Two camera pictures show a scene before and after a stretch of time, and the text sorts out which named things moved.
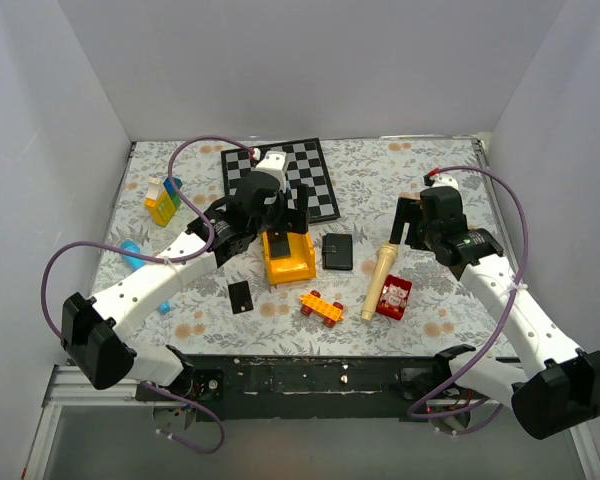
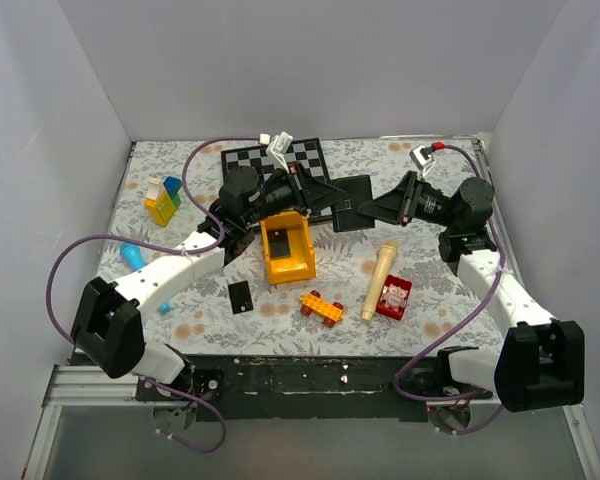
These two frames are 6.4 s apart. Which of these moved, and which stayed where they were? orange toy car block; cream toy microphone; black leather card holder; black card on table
Moved: black leather card holder
Stayed: cream toy microphone; black card on table; orange toy car block
